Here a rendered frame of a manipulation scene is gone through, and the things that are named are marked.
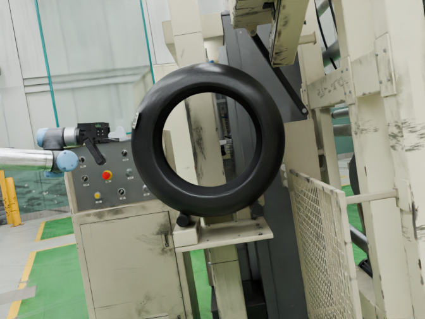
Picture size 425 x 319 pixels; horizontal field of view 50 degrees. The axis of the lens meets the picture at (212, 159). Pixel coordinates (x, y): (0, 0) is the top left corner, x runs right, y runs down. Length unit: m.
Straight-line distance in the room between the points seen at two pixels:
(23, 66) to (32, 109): 0.95
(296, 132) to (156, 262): 1.03
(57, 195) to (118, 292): 8.28
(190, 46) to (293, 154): 0.66
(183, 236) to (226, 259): 0.45
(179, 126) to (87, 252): 2.89
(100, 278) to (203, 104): 1.10
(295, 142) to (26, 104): 9.19
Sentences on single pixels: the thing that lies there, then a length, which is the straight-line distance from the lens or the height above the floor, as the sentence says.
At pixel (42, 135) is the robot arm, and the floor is 1.30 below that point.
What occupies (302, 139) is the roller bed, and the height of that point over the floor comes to 1.12.
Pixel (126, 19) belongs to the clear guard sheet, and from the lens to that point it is 2.52.
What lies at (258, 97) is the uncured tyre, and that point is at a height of 1.30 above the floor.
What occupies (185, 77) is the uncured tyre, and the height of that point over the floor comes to 1.42.
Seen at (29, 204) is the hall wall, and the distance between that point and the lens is 10.80.
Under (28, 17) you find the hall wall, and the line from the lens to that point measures 11.26.
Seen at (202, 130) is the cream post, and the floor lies 1.22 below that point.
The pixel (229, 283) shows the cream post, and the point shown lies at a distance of 2.16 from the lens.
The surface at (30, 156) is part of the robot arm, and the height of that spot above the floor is 1.22.
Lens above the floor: 1.20
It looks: 3 degrees down
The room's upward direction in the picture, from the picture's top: 9 degrees counter-clockwise
